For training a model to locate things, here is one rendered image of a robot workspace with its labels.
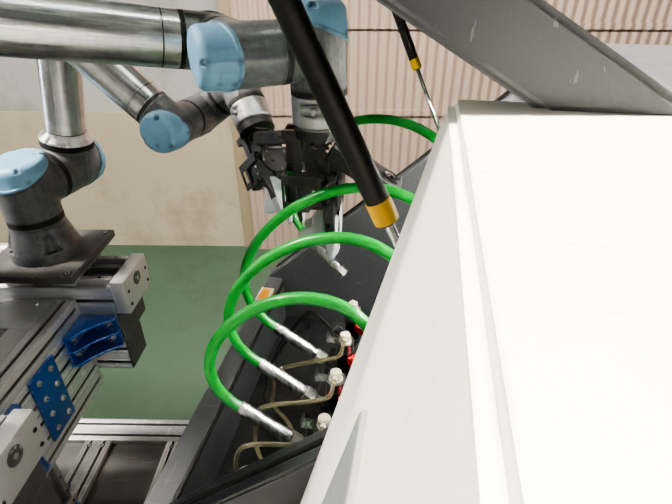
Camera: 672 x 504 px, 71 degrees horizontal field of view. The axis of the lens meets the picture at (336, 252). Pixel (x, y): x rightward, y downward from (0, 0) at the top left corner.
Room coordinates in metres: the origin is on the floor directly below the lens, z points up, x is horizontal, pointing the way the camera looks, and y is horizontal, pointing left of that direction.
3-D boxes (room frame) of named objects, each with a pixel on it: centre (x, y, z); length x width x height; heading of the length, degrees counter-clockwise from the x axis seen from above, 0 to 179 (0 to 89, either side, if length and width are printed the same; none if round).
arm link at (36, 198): (0.97, 0.68, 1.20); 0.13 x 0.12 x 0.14; 166
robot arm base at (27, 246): (0.96, 0.69, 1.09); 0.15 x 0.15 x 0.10
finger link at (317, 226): (0.63, 0.03, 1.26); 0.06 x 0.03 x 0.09; 80
